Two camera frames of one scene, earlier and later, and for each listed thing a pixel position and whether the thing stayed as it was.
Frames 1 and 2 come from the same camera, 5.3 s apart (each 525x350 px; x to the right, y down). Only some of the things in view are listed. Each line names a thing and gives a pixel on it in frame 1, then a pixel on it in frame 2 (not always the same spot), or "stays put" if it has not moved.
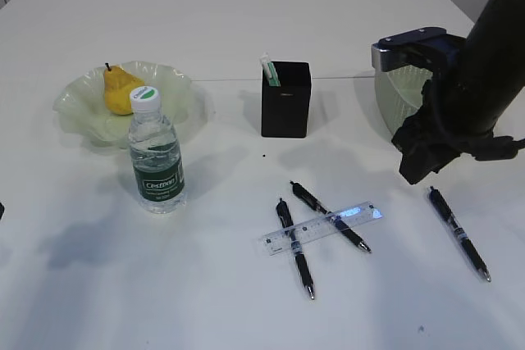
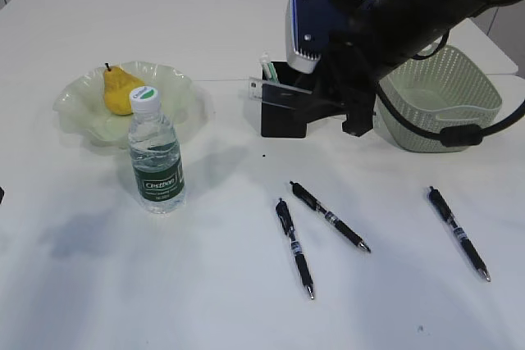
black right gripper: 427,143 → 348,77
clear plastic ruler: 297,235 → 276,93
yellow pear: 118,84 stays put
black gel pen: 341,225 stays put
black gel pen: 446,211 stays put
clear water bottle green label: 156,156 stays put
